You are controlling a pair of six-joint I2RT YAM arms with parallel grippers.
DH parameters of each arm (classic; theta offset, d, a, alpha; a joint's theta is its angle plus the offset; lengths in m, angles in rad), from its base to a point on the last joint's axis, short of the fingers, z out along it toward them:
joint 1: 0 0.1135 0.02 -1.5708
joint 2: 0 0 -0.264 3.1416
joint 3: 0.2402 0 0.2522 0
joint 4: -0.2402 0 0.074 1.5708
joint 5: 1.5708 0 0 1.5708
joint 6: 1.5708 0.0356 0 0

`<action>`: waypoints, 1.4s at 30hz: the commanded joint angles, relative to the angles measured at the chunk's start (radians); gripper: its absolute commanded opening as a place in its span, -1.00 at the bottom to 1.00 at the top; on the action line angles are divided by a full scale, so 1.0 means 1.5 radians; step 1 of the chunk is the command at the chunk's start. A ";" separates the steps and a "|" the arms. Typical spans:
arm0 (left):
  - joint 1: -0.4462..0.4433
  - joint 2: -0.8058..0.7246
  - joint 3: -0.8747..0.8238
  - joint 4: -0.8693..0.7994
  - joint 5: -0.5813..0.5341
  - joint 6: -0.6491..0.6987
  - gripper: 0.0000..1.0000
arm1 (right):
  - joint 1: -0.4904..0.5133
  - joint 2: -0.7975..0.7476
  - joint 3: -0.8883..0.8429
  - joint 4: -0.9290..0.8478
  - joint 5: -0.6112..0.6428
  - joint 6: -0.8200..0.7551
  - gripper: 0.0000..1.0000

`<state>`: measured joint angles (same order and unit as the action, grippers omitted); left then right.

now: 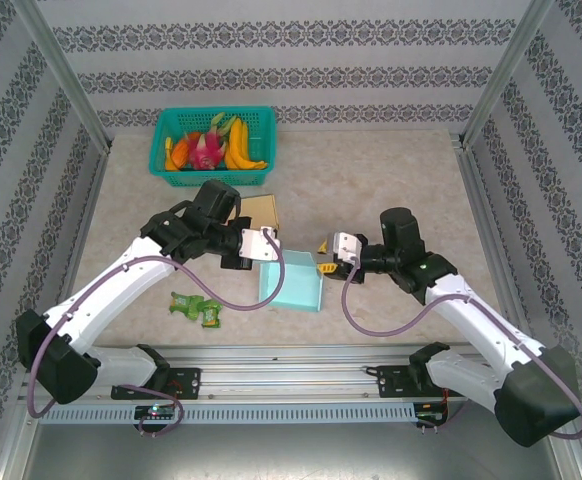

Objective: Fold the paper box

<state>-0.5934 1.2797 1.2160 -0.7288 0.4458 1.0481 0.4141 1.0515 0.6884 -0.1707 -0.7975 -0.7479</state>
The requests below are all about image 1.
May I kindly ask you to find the light blue paper box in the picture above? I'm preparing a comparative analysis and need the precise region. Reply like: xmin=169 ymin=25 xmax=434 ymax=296
xmin=256 ymin=248 xmax=326 ymax=315

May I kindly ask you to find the yellow paper box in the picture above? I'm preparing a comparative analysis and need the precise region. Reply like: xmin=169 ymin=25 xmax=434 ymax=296
xmin=225 ymin=193 xmax=281 ymax=232

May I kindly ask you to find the teal plastic basket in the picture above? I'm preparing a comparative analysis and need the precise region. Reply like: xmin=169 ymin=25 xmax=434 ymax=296
xmin=149 ymin=106 xmax=278 ymax=189

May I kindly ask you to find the pink dragon fruit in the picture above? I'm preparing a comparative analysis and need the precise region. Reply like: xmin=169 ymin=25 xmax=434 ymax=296
xmin=185 ymin=112 xmax=237 ymax=172

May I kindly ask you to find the orange fruit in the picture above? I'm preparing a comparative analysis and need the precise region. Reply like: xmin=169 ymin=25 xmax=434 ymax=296
xmin=164 ymin=139 xmax=192 ymax=172

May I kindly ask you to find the green snack packet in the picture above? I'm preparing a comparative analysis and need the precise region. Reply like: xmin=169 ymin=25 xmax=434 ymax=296
xmin=169 ymin=291 xmax=207 ymax=321
xmin=200 ymin=297 xmax=224 ymax=330

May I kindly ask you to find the yellow banana bunch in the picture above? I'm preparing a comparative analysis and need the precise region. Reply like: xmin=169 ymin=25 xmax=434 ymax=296
xmin=223 ymin=117 xmax=270 ymax=172

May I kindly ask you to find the small circuit board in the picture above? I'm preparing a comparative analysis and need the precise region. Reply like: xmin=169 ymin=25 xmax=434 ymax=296
xmin=415 ymin=401 xmax=450 ymax=427
xmin=134 ymin=403 xmax=178 ymax=420

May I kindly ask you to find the grey metal sheet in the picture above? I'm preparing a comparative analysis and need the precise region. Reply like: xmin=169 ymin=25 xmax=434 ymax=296
xmin=20 ymin=422 xmax=580 ymax=480

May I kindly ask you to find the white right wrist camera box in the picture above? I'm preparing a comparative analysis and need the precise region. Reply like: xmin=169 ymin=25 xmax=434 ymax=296
xmin=331 ymin=230 xmax=371 ymax=265

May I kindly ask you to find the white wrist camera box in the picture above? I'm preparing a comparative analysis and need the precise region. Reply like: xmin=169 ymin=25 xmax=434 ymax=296
xmin=240 ymin=225 xmax=282 ymax=263
xmin=331 ymin=230 xmax=371 ymax=265

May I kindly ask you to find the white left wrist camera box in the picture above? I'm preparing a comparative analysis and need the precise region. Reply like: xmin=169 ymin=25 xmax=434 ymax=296
xmin=240 ymin=225 xmax=282 ymax=263

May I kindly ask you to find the purple cable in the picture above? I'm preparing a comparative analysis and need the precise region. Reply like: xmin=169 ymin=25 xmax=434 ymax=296
xmin=341 ymin=264 xmax=582 ymax=441
xmin=26 ymin=229 xmax=287 ymax=437

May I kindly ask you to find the aluminium side rail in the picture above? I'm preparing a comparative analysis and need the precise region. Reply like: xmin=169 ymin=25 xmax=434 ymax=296
xmin=39 ymin=149 xmax=112 ymax=365
xmin=456 ymin=144 xmax=540 ymax=360

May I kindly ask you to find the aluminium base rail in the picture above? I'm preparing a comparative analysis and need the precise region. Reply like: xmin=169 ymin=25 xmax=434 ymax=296
xmin=18 ymin=343 xmax=558 ymax=402

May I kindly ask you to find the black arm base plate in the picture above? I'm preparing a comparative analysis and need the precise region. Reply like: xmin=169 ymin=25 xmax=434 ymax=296
xmin=376 ymin=364 xmax=470 ymax=400
xmin=163 ymin=367 xmax=203 ymax=401

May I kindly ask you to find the slotted grey cable duct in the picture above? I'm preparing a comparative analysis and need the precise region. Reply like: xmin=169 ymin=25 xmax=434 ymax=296
xmin=38 ymin=402 xmax=417 ymax=425

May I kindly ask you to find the aluminium frame post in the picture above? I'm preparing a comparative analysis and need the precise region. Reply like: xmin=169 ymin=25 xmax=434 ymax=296
xmin=8 ymin=0 xmax=114 ymax=154
xmin=459 ymin=0 xmax=557 ymax=149

